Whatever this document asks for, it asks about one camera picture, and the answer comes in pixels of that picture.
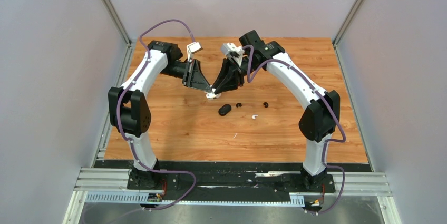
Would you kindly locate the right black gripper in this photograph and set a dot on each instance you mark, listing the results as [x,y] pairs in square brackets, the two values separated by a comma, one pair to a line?
[231,77]

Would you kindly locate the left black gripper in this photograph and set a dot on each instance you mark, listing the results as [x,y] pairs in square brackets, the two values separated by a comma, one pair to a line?
[193,77]

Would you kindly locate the white earbud charging case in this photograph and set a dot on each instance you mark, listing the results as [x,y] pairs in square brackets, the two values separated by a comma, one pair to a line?
[213,95]

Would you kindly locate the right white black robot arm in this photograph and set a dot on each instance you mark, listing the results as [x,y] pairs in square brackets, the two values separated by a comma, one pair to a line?
[321,108]

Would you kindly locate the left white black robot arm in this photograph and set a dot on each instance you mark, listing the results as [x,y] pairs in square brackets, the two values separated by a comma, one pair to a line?
[129,111]

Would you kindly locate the black earbud charging case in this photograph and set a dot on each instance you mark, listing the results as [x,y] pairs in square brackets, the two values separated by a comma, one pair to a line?
[225,109]

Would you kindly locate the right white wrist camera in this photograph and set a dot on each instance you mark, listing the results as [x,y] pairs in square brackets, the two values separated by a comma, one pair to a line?
[234,52]

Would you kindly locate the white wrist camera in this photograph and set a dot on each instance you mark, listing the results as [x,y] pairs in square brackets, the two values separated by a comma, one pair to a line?
[193,48]
[234,52]

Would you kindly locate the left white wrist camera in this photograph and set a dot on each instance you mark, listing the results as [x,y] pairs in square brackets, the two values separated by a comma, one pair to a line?
[193,48]

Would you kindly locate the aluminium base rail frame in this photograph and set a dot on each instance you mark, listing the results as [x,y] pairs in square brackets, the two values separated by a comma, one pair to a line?
[230,192]

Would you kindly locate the right aluminium corner post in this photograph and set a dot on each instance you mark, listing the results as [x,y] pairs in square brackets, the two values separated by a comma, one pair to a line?
[346,23]

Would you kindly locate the aluminium corner post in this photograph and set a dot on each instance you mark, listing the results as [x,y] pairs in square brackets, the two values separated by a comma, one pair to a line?
[346,23]
[117,21]

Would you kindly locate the left aluminium corner post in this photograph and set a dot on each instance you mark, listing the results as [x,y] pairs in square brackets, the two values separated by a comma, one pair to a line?
[117,21]

